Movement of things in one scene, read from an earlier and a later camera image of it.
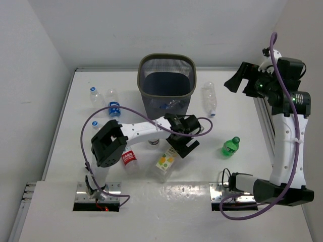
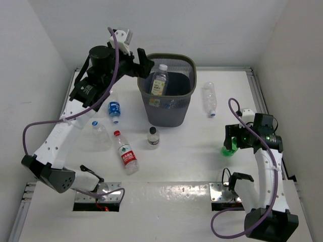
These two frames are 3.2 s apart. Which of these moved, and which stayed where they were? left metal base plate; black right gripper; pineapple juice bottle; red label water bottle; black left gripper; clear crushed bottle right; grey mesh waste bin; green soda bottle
Moved: black right gripper; black left gripper; pineapple juice bottle
Stayed: red label water bottle; green soda bottle; grey mesh waste bin; left metal base plate; clear crushed bottle right
